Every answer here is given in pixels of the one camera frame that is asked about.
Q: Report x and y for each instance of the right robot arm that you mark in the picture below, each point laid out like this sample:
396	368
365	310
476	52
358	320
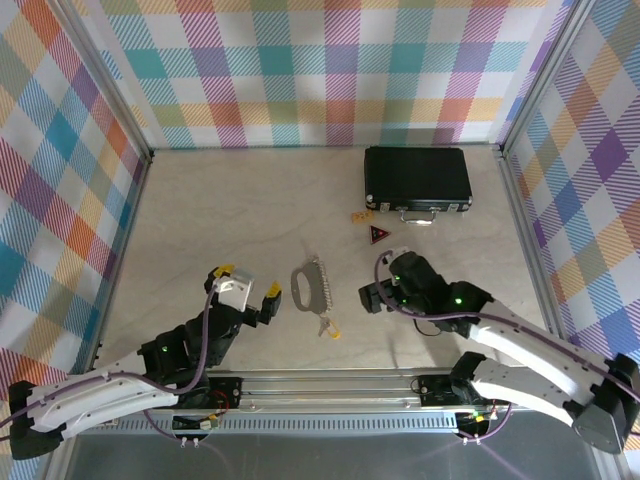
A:
525	385

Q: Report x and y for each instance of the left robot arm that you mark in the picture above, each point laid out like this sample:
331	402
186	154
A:
75	407

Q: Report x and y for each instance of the small wooden tile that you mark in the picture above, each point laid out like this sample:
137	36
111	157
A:
362	217

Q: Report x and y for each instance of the black connector plate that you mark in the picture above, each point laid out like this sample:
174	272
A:
472	425
190	424

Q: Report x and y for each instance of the black briefcase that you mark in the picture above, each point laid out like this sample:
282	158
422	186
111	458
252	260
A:
415	175

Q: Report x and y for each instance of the grey steel plate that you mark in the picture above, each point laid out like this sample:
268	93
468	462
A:
325	457

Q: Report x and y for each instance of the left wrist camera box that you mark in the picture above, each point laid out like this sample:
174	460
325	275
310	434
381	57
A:
235	290

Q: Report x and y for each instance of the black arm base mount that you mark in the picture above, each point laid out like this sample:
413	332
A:
432	390
225	390

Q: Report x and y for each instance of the aluminium side rail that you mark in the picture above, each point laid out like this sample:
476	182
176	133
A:
532	250
122	250

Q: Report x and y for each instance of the aluminium mounting rail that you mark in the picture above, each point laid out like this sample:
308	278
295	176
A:
325	395

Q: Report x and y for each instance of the aluminium corner post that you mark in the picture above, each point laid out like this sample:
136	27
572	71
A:
544	75
114	75

